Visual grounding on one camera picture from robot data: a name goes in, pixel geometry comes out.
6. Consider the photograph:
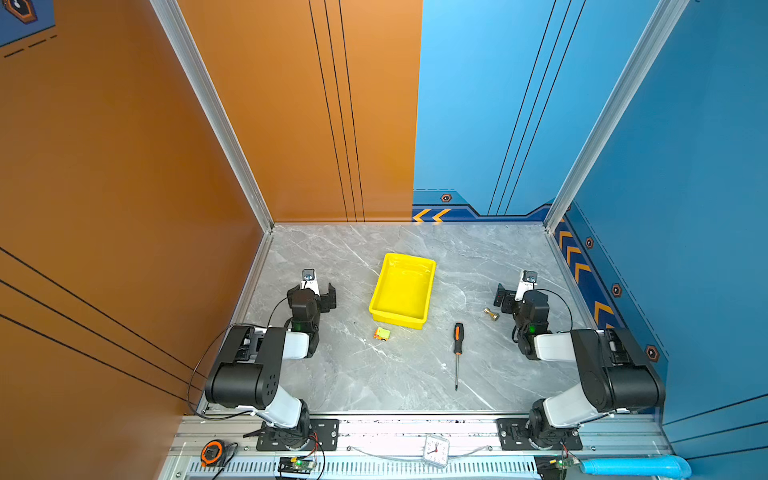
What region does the orange black handled screwdriver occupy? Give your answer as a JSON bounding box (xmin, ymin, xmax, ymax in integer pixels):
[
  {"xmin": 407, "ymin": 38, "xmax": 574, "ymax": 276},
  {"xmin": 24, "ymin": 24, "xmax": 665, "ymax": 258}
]
[{"xmin": 453, "ymin": 322, "xmax": 465, "ymax": 391}]

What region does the small yellow green toy block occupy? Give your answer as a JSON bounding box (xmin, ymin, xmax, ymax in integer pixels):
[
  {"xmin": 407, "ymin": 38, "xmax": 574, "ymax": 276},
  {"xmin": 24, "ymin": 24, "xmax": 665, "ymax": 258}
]
[{"xmin": 373, "ymin": 327, "xmax": 391, "ymax": 341}]

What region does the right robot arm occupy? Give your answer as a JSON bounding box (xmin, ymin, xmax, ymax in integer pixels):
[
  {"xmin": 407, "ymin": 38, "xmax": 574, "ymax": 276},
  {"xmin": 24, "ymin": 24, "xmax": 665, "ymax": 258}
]
[{"xmin": 494, "ymin": 283, "xmax": 666, "ymax": 450}]

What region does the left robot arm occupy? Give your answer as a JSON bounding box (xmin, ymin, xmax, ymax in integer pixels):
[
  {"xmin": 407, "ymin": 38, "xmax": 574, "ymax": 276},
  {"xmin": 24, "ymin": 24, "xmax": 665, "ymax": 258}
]
[{"xmin": 204, "ymin": 285, "xmax": 337, "ymax": 450}]

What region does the yellow plastic bin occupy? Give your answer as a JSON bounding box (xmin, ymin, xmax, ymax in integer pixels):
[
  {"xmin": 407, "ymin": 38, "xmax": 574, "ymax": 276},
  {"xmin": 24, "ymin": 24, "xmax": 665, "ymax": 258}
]
[{"xmin": 369, "ymin": 253, "xmax": 437, "ymax": 330}]

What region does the small brass fitting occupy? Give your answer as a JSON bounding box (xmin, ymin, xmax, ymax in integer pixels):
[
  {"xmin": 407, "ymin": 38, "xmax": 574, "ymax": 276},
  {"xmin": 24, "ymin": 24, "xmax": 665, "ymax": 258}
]
[{"xmin": 484, "ymin": 308, "xmax": 500, "ymax": 322}]

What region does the right green circuit board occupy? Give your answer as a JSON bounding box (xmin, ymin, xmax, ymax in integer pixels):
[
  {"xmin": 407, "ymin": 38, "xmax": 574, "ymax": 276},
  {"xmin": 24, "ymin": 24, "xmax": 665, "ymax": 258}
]
[{"xmin": 535, "ymin": 457, "xmax": 578, "ymax": 480}]

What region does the green circuit board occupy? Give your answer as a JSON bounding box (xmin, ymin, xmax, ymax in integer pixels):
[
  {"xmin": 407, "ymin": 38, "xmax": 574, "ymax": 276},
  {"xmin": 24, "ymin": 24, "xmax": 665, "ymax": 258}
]
[
  {"xmin": 535, "ymin": 457, "xmax": 578, "ymax": 480},
  {"xmin": 277, "ymin": 457, "xmax": 317, "ymax": 477}
]

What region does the left green circuit board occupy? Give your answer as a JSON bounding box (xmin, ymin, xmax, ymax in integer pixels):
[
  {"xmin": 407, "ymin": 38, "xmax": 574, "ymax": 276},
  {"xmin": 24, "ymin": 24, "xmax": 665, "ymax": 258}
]
[{"xmin": 277, "ymin": 457, "xmax": 317, "ymax": 477}]

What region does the small white clock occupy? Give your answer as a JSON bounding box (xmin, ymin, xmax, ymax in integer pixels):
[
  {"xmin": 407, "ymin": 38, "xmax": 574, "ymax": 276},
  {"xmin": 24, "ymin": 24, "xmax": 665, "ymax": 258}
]
[{"xmin": 422, "ymin": 435, "xmax": 450, "ymax": 468}]

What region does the orange black tape measure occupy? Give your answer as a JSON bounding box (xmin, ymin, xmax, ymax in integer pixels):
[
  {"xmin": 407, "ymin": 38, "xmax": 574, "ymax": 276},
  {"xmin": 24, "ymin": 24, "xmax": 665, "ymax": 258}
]
[{"xmin": 200, "ymin": 440, "xmax": 227, "ymax": 468}]

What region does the blue foam tube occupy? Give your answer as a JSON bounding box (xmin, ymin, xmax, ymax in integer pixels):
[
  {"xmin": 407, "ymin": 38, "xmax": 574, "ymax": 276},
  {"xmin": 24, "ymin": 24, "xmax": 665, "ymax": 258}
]
[{"xmin": 580, "ymin": 455, "xmax": 693, "ymax": 479}]

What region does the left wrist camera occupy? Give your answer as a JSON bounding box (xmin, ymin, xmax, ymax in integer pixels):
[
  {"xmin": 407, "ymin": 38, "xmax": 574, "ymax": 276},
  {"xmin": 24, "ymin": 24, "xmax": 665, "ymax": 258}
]
[{"xmin": 300, "ymin": 268, "xmax": 320, "ymax": 295}]

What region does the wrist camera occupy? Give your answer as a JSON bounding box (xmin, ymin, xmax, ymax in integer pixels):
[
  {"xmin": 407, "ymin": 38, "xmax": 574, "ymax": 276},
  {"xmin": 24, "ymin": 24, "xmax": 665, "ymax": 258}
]
[
  {"xmin": 300, "ymin": 268, "xmax": 320, "ymax": 295},
  {"xmin": 515, "ymin": 270, "xmax": 538, "ymax": 302}
]

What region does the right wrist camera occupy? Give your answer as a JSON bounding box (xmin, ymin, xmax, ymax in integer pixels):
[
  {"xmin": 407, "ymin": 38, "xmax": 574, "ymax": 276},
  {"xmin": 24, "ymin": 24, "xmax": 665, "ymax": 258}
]
[{"xmin": 515, "ymin": 270, "xmax": 538, "ymax": 302}]

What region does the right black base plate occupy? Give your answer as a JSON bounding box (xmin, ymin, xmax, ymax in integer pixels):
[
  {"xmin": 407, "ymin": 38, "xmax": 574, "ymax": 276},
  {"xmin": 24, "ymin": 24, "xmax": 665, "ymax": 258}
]
[{"xmin": 495, "ymin": 417, "xmax": 583, "ymax": 451}]

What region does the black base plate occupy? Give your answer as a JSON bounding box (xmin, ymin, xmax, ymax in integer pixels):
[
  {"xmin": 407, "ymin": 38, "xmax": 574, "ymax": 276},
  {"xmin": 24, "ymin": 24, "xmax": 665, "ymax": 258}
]
[
  {"xmin": 495, "ymin": 417, "xmax": 583, "ymax": 451},
  {"xmin": 250, "ymin": 417, "xmax": 340, "ymax": 452}
]

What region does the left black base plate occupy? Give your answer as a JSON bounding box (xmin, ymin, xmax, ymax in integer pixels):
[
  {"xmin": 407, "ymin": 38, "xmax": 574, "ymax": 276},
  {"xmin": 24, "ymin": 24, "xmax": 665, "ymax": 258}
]
[{"xmin": 250, "ymin": 417, "xmax": 340, "ymax": 452}]

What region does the aluminium front rail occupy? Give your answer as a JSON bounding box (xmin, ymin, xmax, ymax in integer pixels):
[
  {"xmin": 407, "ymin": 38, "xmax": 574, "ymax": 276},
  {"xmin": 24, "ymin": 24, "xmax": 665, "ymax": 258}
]
[{"xmin": 159, "ymin": 412, "xmax": 673, "ymax": 479}]

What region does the left aluminium corner post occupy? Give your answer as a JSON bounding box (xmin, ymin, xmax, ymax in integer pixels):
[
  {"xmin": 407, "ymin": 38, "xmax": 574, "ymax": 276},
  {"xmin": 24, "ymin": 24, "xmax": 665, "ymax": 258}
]
[{"xmin": 149, "ymin": 0, "xmax": 274, "ymax": 235}]

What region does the aluminium corner post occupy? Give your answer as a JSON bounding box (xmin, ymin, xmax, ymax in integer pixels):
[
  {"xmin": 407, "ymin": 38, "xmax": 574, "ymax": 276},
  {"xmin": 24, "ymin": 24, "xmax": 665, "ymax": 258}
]
[
  {"xmin": 543, "ymin": 0, "xmax": 689, "ymax": 234},
  {"xmin": 149, "ymin": 0, "xmax": 274, "ymax": 235}
]

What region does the right aluminium corner post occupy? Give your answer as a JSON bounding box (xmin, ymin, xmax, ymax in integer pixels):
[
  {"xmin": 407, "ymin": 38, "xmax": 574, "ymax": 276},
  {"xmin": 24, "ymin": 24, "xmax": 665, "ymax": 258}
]
[{"xmin": 543, "ymin": 0, "xmax": 689, "ymax": 234}]

